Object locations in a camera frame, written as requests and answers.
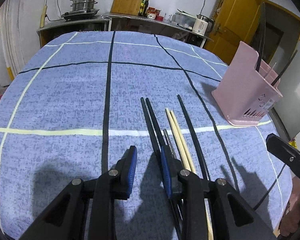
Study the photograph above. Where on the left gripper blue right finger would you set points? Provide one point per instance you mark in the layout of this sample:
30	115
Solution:
231	216

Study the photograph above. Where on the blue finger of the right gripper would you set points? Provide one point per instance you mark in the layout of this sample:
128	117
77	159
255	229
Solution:
285	152

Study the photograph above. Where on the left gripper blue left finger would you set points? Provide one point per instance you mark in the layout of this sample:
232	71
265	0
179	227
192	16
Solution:
85	209

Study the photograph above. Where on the dark grey chopstick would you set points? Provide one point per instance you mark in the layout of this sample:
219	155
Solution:
167	137

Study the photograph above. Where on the steel kitchen counter left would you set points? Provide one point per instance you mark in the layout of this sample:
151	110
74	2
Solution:
54	30

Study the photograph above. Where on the steel kitchen counter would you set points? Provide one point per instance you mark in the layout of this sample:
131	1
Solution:
54	30
122	22

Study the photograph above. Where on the steel kitchen counter right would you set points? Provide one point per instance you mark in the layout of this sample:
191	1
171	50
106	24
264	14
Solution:
122	22

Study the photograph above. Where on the person's right hand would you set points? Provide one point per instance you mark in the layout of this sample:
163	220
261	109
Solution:
289	223

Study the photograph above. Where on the silver refrigerator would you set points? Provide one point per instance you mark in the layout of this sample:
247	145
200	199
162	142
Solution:
286	112

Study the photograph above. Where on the pink plastic utensil basket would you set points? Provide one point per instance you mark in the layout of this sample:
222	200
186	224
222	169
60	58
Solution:
245	95

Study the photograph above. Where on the blue checked tablecloth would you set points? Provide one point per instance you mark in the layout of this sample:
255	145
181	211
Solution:
75	108

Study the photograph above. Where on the yellow wooden door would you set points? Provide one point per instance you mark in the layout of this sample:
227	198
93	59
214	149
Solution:
237	21

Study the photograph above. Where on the white electric kettle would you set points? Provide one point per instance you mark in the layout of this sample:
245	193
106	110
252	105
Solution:
203	25

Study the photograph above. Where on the clear plastic storage box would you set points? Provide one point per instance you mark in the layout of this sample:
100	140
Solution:
184	20

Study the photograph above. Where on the black induction cooker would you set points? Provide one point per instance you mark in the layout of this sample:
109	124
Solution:
80	15

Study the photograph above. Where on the red lidded jar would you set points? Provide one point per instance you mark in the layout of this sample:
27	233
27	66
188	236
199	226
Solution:
154	14

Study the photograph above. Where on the stainless steel steamer pot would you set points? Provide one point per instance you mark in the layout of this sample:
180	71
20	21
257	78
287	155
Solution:
80	5

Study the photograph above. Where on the dark sauce bottle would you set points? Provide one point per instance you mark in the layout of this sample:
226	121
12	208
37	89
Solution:
145	8

